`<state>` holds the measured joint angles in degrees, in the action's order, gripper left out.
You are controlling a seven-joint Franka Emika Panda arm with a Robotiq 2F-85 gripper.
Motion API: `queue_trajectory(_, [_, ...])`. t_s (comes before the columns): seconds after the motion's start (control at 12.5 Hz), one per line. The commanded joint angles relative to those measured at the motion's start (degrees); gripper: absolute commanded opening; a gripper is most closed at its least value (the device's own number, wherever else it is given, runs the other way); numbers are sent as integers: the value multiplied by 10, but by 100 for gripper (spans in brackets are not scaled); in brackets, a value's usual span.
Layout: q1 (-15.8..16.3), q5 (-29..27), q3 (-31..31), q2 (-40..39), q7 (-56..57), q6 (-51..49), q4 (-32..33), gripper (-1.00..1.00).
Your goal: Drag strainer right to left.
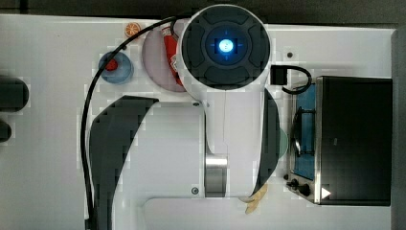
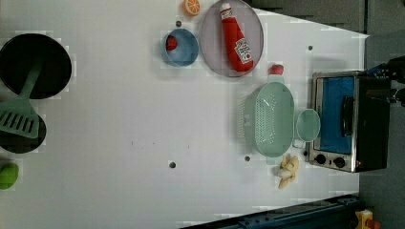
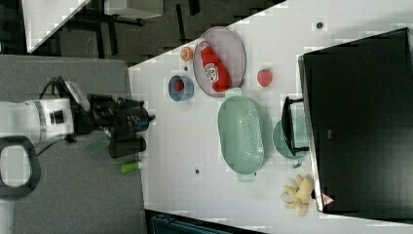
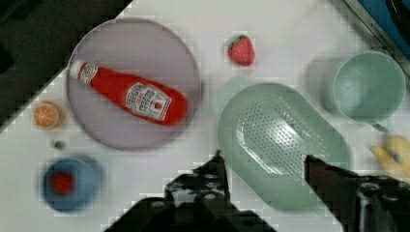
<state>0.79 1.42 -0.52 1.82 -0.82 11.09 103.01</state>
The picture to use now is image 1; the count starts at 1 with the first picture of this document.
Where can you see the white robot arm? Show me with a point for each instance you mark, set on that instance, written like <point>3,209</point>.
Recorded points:
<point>221,139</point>

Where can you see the orange slice toy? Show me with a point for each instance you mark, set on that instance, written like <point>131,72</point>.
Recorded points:
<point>131,29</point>

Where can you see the purple round plate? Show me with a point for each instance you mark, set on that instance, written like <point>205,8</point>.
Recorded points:
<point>156,64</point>

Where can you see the black toaster oven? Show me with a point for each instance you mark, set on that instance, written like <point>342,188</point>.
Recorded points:
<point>340,150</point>

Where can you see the black small round object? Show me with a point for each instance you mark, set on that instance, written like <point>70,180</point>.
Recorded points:
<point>5,132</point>

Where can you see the red ketchup bottle toy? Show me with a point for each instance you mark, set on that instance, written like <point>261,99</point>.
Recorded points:
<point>171,47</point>

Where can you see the blue bowl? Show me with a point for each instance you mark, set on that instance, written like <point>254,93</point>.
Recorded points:
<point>123,73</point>

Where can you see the green cup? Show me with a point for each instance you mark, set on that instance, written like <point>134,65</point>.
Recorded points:
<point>283,143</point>

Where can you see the peeled banana toy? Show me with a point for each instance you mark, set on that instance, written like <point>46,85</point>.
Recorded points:
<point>252,201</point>

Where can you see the red raspberry toy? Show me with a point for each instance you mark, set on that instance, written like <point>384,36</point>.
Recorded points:
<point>112,65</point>

